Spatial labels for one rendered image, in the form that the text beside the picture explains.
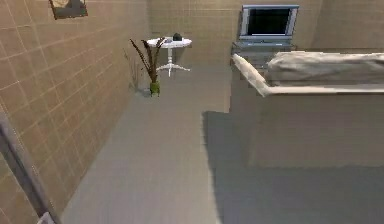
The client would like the brown plant in green pot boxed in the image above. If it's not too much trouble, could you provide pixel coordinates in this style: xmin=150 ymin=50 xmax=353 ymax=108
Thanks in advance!
xmin=129 ymin=36 xmax=167 ymax=98

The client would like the grey television stand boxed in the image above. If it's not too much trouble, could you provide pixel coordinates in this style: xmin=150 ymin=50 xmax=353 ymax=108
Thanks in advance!
xmin=231 ymin=40 xmax=298 ymax=70

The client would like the grey framed television set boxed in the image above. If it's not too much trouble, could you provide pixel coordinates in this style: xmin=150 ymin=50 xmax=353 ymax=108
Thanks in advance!
xmin=239 ymin=4 xmax=300 ymax=42

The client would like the beige bed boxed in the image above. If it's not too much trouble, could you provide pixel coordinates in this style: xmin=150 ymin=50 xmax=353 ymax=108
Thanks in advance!
xmin=229 ymin=50 xmax=384 ymax=168

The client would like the white round pedestal table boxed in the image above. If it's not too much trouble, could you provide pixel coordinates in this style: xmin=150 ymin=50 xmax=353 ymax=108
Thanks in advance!
xmin=146 ymin=36 xmax=193 ymax=78

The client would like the framed wall picture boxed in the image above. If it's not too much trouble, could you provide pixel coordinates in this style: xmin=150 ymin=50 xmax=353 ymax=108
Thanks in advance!
xmin=48 ymin=0 xmax=89 ymax=20

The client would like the grey door frame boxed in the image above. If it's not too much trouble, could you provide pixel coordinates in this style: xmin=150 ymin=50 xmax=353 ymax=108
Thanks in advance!
xmin=0 ymin=111 xmax=62 ymax=224

